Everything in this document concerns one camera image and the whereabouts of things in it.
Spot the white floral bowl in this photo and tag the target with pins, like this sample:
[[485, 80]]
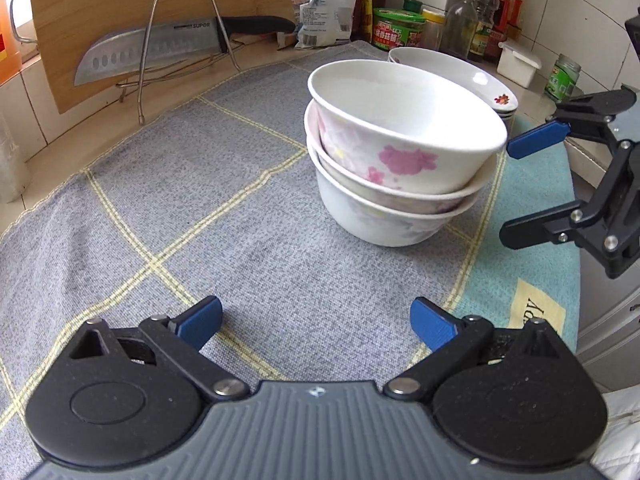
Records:
[[380, 201], [380, 229]]

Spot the bamboo cutting board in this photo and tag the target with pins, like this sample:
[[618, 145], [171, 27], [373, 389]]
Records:
[[100, 0]]

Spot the black wok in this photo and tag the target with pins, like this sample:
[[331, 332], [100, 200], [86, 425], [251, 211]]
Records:
[[634, 27]]

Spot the grey kitchen cabinet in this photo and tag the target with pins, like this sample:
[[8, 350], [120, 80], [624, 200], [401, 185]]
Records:
[[612, 325]]

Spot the white bowl pink flowers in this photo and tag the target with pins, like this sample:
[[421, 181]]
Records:
[[400, 110]]

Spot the yellow cap spice jar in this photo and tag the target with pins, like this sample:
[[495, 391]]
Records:
[[433, 30]]

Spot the clear glass bottle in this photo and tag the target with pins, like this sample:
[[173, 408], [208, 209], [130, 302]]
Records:
[[459, 30]]

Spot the person's white jacket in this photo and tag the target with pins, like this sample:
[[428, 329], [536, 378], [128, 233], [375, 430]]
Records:
[[622, 435]]

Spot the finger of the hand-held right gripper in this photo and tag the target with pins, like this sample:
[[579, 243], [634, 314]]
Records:
[[540, 227], [537, 139]]

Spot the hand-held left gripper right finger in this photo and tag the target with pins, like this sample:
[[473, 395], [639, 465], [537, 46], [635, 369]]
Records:
[[432, 322]]

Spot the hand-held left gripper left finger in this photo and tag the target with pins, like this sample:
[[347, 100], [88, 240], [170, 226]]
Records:
[[202, 320]]

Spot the orange plastic bottle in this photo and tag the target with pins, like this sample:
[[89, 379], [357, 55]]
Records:
[[7, 35]]

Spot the green cap jar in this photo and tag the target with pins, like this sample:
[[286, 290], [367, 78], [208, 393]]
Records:
[[414, 5]]

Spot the yellow seasoning packet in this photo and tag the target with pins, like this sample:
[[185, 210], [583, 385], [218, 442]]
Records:
[[368, 16]]

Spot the white clear powder bag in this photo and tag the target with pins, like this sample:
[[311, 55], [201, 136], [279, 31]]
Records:
[[327, 22]]

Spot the red label sauce bottle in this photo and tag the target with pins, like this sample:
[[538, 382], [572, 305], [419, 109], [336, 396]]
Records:
[[516, 5], [501, 15]]

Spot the grey blue checked cloth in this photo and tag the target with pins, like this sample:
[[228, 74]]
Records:
[[200, 185]]

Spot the small green label jar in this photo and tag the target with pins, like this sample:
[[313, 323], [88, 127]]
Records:
[[562, 80]]

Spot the green lid sauce jar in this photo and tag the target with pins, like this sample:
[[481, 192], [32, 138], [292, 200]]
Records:
[[397, 30]]

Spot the dark soy sauce bottle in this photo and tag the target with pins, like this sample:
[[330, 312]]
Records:
[[359, 10]]

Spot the white plastic seasoning box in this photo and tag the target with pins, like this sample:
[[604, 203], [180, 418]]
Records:
[[517, 65]]

